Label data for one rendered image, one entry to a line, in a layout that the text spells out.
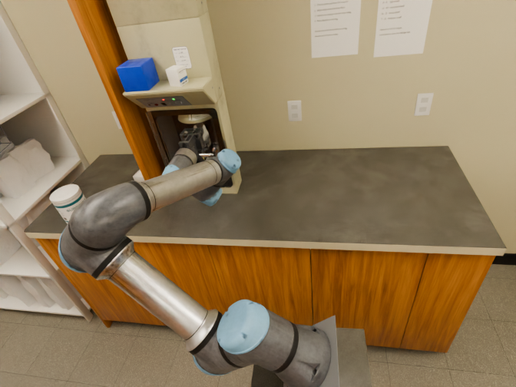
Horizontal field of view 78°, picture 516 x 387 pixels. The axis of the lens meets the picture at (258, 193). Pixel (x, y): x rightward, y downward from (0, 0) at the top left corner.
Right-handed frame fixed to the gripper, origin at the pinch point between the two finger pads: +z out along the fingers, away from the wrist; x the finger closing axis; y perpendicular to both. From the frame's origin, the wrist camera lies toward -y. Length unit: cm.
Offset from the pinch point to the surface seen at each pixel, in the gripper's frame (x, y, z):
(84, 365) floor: 98, -131, -43
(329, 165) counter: -49, -38, 32
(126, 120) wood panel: 32.0, 7.4, 0.1
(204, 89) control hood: -5.0, 18.5, -2.0
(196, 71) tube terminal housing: 0.8, 21.6, 8.5
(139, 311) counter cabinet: 62, -107, -19
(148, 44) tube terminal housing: 16.5, 32.4, 8.6
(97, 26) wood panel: 32, 41, 5
